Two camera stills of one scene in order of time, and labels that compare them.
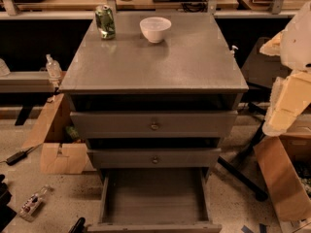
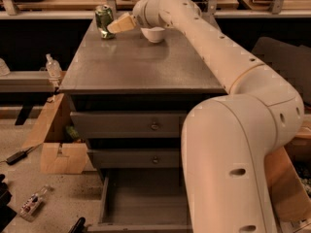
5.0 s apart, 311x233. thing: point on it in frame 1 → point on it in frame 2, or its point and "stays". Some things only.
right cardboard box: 285,162 stays
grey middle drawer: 154,157 stays
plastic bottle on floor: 32,204 stays
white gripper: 297,44 → 141,14
